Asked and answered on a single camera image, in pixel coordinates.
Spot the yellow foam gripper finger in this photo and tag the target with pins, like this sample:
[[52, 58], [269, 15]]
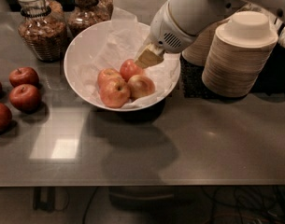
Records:
[[149, 55]]

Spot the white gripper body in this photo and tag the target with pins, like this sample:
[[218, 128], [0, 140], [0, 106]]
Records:
[[167, 32]]

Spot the yellow-red apple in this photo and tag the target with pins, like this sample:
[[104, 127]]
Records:
[[114, 93], [108, 75], [140, 86]]

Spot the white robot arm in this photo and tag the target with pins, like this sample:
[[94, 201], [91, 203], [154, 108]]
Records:
[[177, 24]]

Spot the back right red apple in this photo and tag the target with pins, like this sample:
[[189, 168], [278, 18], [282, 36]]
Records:
[[129, 69]]

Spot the white bowl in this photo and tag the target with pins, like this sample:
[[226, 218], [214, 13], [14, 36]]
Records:
[[82, 50]]

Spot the red apple middle left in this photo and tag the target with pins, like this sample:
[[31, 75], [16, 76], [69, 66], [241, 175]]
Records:
[[25, 97]]

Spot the red apple top left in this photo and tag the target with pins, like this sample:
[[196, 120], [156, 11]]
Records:
[[24, 75]]

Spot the red apple bottom left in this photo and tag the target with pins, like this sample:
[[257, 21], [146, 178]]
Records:
[[5, 117]]

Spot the white crumpled paper liner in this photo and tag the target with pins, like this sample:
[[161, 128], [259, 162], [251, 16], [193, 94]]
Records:
[[117, 41]]

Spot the rear stack of paper bowls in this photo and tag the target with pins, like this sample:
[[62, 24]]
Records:
[[197, 52]]

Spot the stack of paper bowls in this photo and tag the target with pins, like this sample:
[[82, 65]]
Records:
[[238, 53], [197, 52]]

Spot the black mat under bowls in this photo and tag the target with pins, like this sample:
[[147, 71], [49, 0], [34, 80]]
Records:
[[193, 86]]

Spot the glass granola jar right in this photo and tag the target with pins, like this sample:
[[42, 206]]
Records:
[[88, 13]]

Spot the glass granola jar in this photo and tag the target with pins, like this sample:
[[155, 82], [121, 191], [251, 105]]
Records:
[[88, 13], [43, 30]]

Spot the front stack of paper bowls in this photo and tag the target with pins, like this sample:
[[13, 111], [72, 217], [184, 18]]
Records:
[[238, 53]]

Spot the glass granola jar left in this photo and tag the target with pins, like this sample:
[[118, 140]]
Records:
[[43, 30]]

